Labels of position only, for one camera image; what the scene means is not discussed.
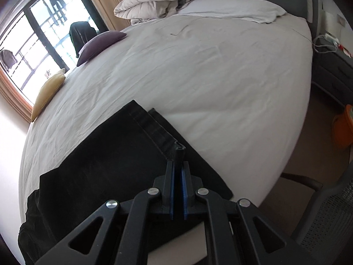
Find white charger with cable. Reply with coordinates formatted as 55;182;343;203
313;32;340;53

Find beige curtain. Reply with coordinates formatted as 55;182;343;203
79;0;144;31
0;68;32;123

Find black balcony door frame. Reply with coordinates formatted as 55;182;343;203
0;0;109;92

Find orange stool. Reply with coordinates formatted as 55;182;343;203
332;104;353;150

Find white pillow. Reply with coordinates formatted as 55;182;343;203
176;0;287;24

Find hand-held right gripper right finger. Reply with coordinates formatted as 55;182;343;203
181;161;304;265

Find folded grey duvet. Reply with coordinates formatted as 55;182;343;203
114;0;213;25

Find grey mesh office chair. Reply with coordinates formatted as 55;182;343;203
281;160;353;265

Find purple cushion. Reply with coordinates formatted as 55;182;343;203
76;31;127;67

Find black pants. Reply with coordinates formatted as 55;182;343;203
18;99;233;265

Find yellow cushion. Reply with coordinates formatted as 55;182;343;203
31;68;66;122

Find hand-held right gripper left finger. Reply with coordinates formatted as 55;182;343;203
33;161;175;265

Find bed with white sheet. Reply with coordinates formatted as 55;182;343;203
18;0;315;265

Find dark nightstand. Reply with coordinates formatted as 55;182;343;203
311;43;353;107

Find dark jacket on chair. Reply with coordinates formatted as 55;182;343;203
69;21;98;58

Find hanging grey garment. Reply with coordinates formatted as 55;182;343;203
0;49;17;69

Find hanging dark clothes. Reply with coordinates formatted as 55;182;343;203
43;0;67;26

